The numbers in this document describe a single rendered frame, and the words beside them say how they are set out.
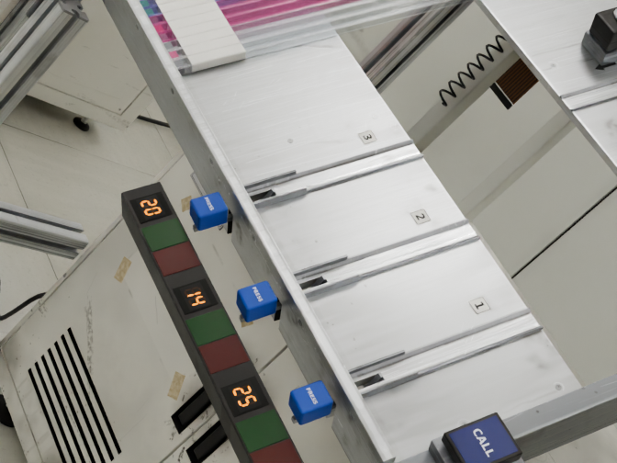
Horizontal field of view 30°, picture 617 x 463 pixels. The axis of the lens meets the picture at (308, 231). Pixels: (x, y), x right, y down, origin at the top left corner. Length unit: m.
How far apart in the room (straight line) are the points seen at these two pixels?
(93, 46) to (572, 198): 1.34
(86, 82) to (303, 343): 1.61
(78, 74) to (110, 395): 1.07
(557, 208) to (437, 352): 2.13
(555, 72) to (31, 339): 0.88
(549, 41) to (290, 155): 0.34
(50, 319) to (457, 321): 0.83
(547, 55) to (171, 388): 0.64
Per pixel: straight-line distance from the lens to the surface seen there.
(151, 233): 1.07
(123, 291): 1.61
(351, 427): 0.96
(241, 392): 0.97
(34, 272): 2.16
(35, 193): 2.36
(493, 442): 0.92
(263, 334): 1.43
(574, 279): 3.06
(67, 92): 2.54
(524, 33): 1.31
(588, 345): 3.02
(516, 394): 1.00
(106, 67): 2.53
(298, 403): 0.95
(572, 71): 1.28
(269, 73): 1.20
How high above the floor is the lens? 1.12
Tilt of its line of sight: 20 degrees down
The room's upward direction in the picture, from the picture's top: 46 degrees clockwise
